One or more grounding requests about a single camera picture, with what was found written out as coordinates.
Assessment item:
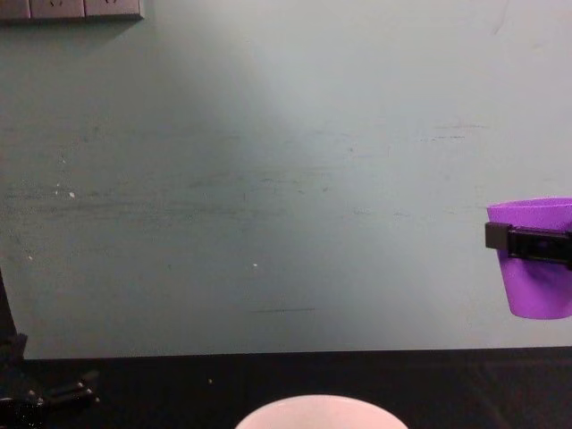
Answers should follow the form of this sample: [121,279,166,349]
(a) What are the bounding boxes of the purple plastic cup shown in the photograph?
[485,196,572,321]

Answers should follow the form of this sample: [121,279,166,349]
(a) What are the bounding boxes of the black table cloth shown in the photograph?
[0,344,572,429]

